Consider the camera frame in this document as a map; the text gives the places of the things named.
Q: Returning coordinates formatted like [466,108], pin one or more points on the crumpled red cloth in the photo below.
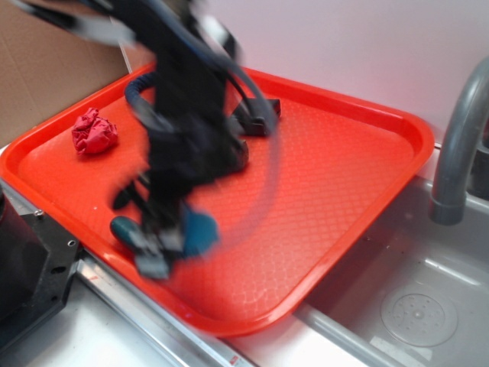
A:
[93,134]

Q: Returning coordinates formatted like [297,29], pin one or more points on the red plastic tray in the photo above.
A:
[307,195]

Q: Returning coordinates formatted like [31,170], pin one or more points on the sink drain cover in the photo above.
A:
[419,319]

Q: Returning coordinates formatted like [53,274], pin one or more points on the dark green toy cucumber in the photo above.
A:
[127,232]

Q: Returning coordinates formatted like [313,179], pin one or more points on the brown rough rock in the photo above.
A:
[242,155]

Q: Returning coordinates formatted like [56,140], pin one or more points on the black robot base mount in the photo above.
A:
[38,261]

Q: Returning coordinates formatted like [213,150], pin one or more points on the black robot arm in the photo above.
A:
[181,104]

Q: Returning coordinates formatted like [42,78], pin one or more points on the grey faucet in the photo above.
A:
[462,166]

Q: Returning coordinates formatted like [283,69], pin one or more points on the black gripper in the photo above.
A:
[183,153]

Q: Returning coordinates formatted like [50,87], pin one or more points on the black folded pouch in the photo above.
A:
[255,117]

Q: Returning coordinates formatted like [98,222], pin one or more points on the brown cardboard panel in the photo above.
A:
[45,70]

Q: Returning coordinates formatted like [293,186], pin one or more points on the grey plastic sink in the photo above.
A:
[339,323]

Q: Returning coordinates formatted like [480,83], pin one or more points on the blue dimpled ball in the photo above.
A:
[200,233]

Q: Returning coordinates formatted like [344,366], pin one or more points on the dark blue segmented toy snake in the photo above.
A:
[134,90]

